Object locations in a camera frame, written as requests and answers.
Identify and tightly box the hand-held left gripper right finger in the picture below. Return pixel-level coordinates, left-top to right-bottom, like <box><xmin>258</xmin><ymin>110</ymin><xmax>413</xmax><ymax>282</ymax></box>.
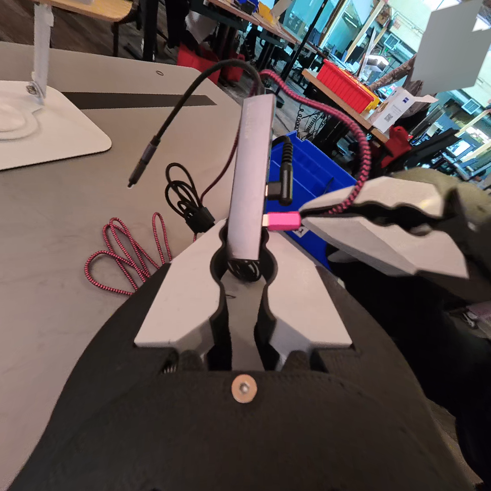
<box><xmin>255</xmin><ymin>230</ymin><xmax>353</xmax><ymax>368</ymax></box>

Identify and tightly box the person's right forearm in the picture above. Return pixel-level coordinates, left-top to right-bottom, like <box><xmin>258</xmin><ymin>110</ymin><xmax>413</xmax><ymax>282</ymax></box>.
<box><xmin>334</xmin><ymin>261</ymin><xmax>491</xmax><ymax>426</ymax></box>

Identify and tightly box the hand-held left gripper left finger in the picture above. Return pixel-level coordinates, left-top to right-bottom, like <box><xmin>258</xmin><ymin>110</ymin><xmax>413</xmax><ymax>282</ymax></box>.
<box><xmin>133</xmin><ymin>219</ymin><xmax>231</xmax><ymax>361</ymax></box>

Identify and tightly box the grey usb hub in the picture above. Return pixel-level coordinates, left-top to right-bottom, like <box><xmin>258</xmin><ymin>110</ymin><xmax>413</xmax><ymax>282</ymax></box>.
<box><xmin>151</xmin><ymin>59</ymin><xmax>277</xmax><ymax>262</ymax></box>

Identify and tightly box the white cardboard box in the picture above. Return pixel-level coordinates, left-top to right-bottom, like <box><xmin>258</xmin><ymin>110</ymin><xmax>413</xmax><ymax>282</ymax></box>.
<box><xmin>371</xmin><ymin>86</ymin><xmax>438</xmax><ymax>133</ymax></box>

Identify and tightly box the red ribbed plastic bin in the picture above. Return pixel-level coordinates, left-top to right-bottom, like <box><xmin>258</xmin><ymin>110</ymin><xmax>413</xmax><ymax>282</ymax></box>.
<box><xmin>316</xmin><ymin>59</ymin><xmax>380</xmax><ymax>114</ymax></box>

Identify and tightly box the pink braided usb-c cable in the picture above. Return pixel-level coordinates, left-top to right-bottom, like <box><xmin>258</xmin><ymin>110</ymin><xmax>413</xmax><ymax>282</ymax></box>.
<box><xmin>84</xmin><ymin>69</ymin><xmax>373</xmax><ymax>296</ymax></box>

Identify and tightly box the black usb-c cable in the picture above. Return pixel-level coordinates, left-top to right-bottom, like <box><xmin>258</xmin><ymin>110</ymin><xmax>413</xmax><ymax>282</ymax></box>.
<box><xmin>165</xmin><ymin>134</ymin><xmax>294</xmax><ymax>232</ymax></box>

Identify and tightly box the wooden workbench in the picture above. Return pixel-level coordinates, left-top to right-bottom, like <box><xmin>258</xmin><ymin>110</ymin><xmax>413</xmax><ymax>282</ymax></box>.
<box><xmin>302</xmin><ymin>69</ymin><xmax>390</xmax><ymax>144</ymax></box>
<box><xmin>207</xmin><ymin>0</ymin><xmax>319</xmax><ymax>54</ymax></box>

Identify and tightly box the white adjustable stand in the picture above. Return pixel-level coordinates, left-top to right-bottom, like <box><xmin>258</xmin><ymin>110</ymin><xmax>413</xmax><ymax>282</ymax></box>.
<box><xmin>0</xmin><ymin>4</ymin><xmax>113</xmax><ymax>171</ymax></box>

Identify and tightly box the grey usb plug adapter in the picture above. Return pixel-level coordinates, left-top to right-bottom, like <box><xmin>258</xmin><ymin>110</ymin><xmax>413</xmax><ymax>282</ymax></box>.
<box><xmin>128</xmin><ymin>136</ymin><xmax>161</xmax><ymax>188</ymax></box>

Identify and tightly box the blue plastic bin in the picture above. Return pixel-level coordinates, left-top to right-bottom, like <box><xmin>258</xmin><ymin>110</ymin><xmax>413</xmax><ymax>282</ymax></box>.
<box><xmin>269</xmin><ymin>130</ymin><xmax>359</xmax><ymax>271</ymax></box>

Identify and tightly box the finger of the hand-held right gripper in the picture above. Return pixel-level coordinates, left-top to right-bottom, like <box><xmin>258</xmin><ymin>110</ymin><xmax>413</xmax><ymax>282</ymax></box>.
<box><xmin>301</xmin><ymin>216</ymin><xmax>470</xmax><ymax>280</ymax></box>
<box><xmin>298</xmin><ymin>176</ymin><xmax>449</xmax><ymax>219</ymax></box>

